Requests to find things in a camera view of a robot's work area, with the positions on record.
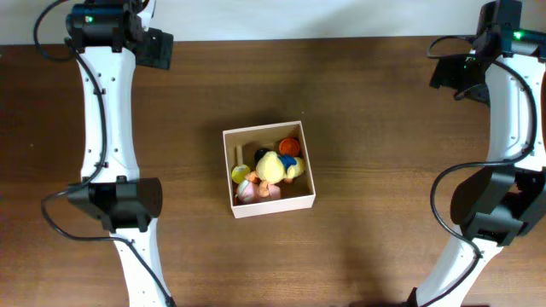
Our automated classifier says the black round puck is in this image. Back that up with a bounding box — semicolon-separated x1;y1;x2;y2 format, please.
254;148;270;164

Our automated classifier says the yellow wooden rattle drum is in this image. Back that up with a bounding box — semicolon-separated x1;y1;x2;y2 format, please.
231;145;251;184

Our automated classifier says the yellow plush duck toy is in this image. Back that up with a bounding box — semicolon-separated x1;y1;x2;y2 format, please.
246;151;306;198

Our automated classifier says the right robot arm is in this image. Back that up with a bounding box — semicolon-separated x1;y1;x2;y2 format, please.
406;0;545;306

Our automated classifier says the orange round puck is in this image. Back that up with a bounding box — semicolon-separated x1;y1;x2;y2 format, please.
279;137;301;157

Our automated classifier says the pink white bunny figurine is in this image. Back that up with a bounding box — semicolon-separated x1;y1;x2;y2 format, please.
235;180;282;205

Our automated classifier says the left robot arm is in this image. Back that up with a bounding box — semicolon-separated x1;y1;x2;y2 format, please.
66;1;175;306

